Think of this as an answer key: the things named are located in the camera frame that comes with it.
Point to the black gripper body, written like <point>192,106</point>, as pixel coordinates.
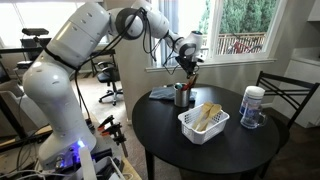
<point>187,65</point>

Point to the red spatula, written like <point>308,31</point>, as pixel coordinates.
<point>186,86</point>

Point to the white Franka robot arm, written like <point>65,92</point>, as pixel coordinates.
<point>66,43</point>

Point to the teal silicone spatula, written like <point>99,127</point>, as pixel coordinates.
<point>179,86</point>

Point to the slotted wooden spatula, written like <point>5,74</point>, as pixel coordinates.
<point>211,113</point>

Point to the white plastic basket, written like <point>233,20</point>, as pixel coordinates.
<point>203,133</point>

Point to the steel utensil cup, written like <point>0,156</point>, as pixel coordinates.
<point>182,98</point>

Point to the blue cloth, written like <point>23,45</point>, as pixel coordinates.
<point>161,93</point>

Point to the wooden spoon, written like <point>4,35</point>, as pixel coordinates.
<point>203,111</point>

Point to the white framed window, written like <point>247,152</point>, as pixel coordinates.
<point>213,33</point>

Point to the wooden balcony railing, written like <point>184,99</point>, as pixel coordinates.
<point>226,41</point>

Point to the grey curtain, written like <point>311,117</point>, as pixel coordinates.
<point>170,20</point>

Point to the red bicycle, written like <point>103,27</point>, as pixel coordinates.
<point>241,47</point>

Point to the white wipes canister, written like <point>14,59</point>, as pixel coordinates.
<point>251,96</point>

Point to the clear glass mug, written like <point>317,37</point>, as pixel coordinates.
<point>250,118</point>

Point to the round black table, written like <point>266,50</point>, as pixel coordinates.
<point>213,150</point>

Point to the black office chair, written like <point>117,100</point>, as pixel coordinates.
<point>108,75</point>

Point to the black dining chair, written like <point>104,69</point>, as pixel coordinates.
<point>286,85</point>

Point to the black orange bar clamp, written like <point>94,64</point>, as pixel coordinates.
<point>116,133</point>
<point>105,122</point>

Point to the black stereo camera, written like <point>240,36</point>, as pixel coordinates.
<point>35,31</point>

